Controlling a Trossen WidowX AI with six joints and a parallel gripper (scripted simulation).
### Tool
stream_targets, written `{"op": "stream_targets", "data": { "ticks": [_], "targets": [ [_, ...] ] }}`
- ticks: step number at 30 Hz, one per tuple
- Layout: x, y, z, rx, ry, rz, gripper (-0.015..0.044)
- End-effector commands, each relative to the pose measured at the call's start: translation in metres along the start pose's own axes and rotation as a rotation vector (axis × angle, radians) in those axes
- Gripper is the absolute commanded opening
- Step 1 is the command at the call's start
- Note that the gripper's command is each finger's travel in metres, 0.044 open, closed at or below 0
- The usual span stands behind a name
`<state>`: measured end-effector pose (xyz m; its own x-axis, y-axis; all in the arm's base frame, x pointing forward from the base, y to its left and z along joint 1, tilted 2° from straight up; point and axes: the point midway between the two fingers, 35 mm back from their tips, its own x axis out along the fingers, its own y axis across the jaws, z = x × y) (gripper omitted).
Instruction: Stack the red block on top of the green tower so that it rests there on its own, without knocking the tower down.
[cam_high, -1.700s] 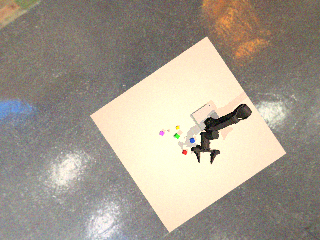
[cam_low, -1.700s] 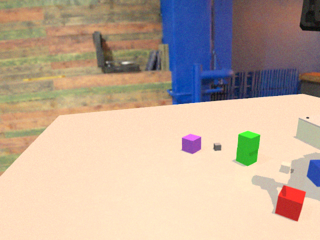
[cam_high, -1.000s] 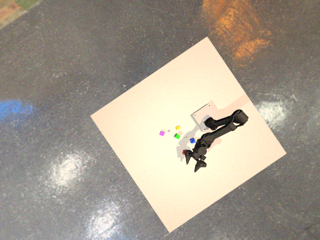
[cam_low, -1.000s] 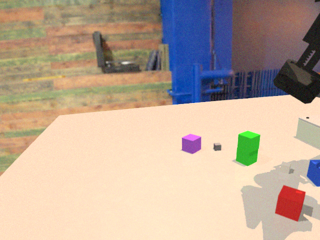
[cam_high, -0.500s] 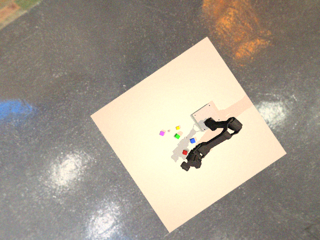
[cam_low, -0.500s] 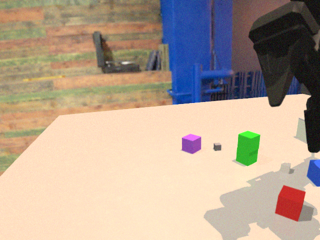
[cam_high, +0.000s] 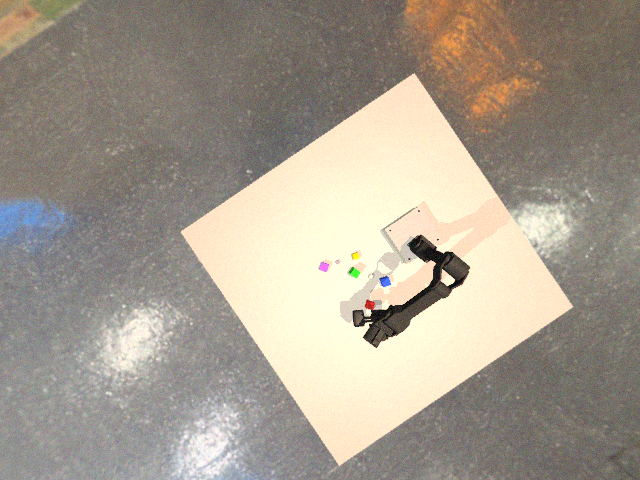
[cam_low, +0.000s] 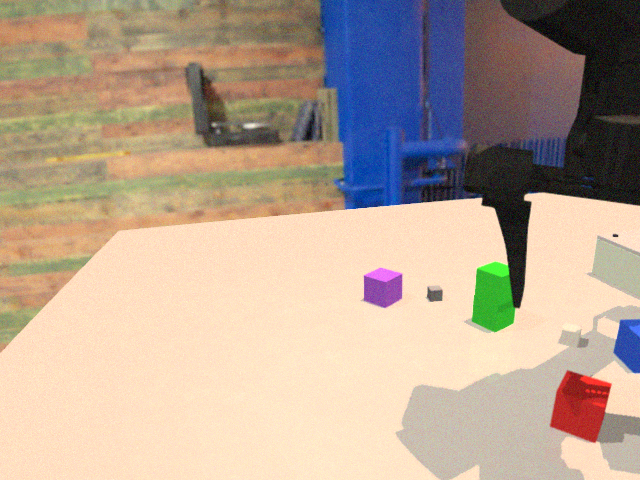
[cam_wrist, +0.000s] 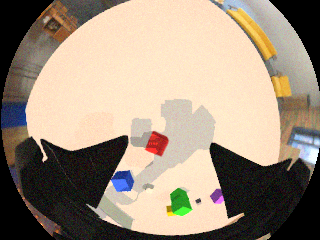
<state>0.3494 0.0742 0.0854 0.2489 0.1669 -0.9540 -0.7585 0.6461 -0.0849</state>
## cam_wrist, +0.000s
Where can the blue block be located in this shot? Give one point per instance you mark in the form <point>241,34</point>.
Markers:
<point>122,181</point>

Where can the purple cube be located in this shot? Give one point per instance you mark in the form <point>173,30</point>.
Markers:
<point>217,197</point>

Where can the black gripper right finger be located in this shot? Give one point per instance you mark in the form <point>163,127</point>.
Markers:
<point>242,180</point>

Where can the green block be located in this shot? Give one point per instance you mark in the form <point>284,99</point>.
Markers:
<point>181,206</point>
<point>177,193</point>

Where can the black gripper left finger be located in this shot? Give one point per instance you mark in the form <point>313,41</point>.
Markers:
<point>89,169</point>

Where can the red block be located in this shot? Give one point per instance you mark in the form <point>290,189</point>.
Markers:
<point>157,143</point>

